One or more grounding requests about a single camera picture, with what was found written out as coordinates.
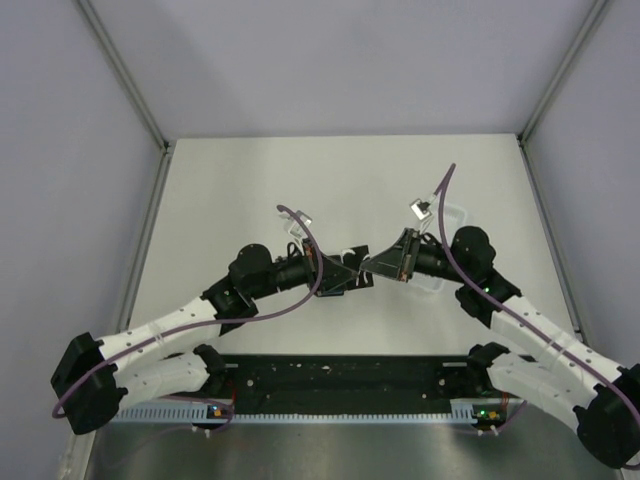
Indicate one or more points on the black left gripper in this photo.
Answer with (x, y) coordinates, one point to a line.
(310, 263)

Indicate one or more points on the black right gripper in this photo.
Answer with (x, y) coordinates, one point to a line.
(395, 262)

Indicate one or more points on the black leather card holder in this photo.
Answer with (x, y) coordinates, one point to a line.
(342, 272)

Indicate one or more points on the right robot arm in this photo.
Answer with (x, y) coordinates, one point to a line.
(595, 397)

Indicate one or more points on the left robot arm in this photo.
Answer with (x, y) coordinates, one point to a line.
(96, 378)

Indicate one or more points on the white plastic basket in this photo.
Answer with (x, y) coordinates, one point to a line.
(455, 217)

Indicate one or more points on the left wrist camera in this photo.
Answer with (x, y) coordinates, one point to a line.
(297, 225)

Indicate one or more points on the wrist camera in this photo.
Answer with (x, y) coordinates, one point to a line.
(422, 210)
(297, 225)

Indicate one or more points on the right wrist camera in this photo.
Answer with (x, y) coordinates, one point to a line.
(422, 210)

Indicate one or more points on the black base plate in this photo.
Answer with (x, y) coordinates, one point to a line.
(346, 384)

